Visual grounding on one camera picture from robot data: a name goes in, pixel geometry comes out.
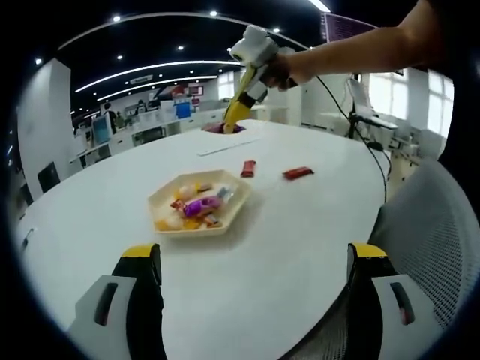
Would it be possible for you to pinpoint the blue screen kiosk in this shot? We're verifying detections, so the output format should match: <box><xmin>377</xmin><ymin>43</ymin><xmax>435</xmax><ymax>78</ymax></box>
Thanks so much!
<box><xmin>91</xmin><ymin>112</ymin><xmax>113</xmax><ymax>143</ymax></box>

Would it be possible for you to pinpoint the white laptop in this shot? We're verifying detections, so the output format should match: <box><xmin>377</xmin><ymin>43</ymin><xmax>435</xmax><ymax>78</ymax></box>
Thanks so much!
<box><xmin>346</xmin><ymin>76</ymin><xmax>399</xmax><ymax>131</ymax></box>

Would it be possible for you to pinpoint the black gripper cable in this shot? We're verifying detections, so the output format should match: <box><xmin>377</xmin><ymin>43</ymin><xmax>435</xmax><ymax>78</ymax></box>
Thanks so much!
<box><xmin>286</xmin><ymin>73</ymin><xmax>393</xmax><ymax>206</ymax></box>

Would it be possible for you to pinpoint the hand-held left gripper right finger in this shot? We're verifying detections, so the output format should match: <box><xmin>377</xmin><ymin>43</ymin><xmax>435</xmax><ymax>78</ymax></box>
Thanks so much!
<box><xmin>346</xmin><ymin>241</ymin><xmax>447</xmax><ymax>360</ymax></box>

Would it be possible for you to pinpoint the purple food snack packet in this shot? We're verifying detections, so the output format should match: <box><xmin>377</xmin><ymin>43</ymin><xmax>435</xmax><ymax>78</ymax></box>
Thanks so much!
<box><xmin>201</xmin><ymin>124</ymin><xmax>247</xmax><ymax>135</ymax></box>
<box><xmin>182</xmin><ymin>197</ymin><xmax>221</xmax><ymax>218</ymax></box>

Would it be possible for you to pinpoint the beige hexagonal container tray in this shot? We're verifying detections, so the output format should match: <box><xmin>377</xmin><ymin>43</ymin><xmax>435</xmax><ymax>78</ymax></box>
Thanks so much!
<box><xmin>147</xmin><ymin>169</ymin><xmax>252</xmax><ymax>236</ymax></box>

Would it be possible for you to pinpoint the orange white candy food packet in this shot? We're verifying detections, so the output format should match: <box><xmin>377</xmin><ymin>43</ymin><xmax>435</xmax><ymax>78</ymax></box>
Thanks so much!
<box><xmin>154</xmin><ymin>215</ymin><xmax>185</xmax><ymax>232</ymax></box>
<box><xmin>175</xmin><ymin>183</ymin><xmax>200</xmax><ymax>199</ymax></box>

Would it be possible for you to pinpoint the person's right hand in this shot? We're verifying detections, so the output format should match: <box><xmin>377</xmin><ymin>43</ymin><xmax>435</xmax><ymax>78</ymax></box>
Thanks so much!
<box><xmin>268</xmin><ymin>51</ymin><xmax>302</xmax><ymax>92</ymax></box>

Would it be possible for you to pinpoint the hanging monitor screen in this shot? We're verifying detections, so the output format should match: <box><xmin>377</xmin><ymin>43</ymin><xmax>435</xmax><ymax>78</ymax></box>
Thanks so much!
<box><xmin>321</xmin><ymin>12</ymin><xmax>378</xmax><ymax>44</ymax></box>

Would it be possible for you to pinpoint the black tripod stand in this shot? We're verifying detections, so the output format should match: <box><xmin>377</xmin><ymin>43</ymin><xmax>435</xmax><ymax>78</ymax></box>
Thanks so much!
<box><xmin>346</xmin><ymin>110</ymin><xmax>364</xmax><ymax>140</ymax></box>

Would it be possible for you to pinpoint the red white wall banner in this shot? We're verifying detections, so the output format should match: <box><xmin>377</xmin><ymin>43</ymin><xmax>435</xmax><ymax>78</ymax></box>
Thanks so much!
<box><xmin>149</xmin><ymin>84</ymin><xmax>206</xmax><ymax>102</ymax></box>

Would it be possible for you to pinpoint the white square pillar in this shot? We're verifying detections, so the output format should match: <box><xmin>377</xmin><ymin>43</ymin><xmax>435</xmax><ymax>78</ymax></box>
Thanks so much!
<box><xmin>264</xmin><ymin>84</ymin><xmax>303</xmax><ymax>127</ymax></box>
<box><xmin>16</xmin><ymin>58</ymin><xmax>72</xmax><ymax>196</ymax></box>

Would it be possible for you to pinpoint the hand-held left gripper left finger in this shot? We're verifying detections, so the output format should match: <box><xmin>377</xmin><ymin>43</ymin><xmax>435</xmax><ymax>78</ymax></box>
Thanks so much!
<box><xmin>68</xmin><ymin>242</ymin><xmax>168</xmax><ymax>360</ymax></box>

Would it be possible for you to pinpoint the clear blue-print food packet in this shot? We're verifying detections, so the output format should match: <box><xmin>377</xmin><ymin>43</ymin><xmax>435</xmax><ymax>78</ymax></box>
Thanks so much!
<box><xmin>217</xmin><ymin>185</ymin><xmax>238</xmax><ymax>204</ymax></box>

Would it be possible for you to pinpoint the grey mesh office chair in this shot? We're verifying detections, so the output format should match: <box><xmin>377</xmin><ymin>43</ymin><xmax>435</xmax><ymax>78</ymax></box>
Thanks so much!
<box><xmin>288</xmin><ymin>159</ymin><xmax>479</xmax><ymax>360</ymax></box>

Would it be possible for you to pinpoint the row of white cabinets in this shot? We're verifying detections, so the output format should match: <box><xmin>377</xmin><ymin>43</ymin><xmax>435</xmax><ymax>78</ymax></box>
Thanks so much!
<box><xmin>69</xmin><ymin>106</ymin><xmax>290</xmax><ymax>166</ymax></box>

